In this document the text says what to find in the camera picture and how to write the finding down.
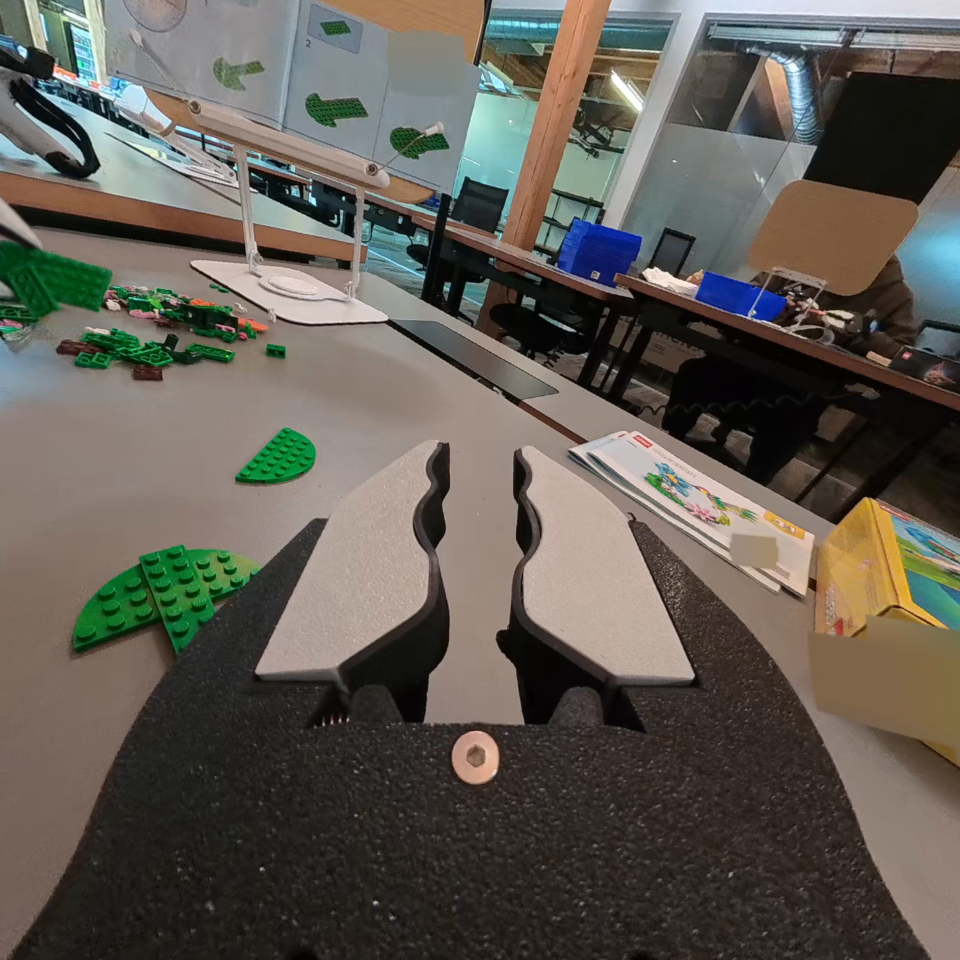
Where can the black office chair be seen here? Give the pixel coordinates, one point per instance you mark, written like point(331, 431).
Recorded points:
point(480, 206)
point(673, 251)
point(536, 330)

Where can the dark lego box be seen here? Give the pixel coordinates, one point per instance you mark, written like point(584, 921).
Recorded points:
point(926, 367)

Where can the pile of small lego pieces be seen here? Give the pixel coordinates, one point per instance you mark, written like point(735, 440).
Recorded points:
point(157, 341)

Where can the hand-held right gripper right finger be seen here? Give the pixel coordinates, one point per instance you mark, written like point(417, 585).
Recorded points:
point(592, 592)

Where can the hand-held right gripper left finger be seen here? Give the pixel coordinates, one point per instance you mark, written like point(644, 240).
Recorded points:
point(360, 577)

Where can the joined green lego plates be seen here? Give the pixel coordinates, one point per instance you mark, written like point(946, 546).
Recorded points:
point(67, 277)

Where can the green rectangular lego plate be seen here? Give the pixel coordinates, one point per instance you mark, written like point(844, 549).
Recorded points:
point(184, 592)

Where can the blue storage bin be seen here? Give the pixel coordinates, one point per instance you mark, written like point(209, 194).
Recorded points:
point(739, 296)

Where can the open lego instruction booklet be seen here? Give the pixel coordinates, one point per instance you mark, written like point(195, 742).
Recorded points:
point(247, 45)

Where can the stack of blue bins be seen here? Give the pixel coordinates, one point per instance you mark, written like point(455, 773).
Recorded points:
point(600, 247)

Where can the black wall panel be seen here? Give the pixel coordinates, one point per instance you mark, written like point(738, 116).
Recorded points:
point(885, 135)

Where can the closed lego instruction booklets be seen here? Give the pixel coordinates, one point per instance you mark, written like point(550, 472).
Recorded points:
point(690, 502)

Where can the grey table with wooden edge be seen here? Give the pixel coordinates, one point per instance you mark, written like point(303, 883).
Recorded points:
point(187, 202)

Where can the white book stand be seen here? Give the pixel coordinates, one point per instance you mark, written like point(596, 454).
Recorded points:
point(300, 300)

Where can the silver ventilation duct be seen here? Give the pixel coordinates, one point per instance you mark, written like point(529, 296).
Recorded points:
point(799, 90)

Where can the white crumpled cloth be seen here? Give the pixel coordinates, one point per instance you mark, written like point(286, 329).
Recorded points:
point(667, 279)

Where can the green half-round lego plate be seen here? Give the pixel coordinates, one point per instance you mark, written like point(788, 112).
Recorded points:
point(112, 611)
point(279, 457)

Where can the yellow lego box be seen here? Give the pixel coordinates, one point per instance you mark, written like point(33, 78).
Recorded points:
point(862, 570)

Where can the clear acrylic book stand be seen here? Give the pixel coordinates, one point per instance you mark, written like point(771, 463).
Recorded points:
point(795, 292)

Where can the wooden post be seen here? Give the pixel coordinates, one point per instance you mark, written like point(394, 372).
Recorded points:
point(555, 112)

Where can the long table with black legs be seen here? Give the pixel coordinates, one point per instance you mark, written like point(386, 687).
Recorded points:
point(525, 259)
point(825, 349)

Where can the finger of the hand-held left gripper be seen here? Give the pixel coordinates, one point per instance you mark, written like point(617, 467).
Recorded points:
point(15, 225)

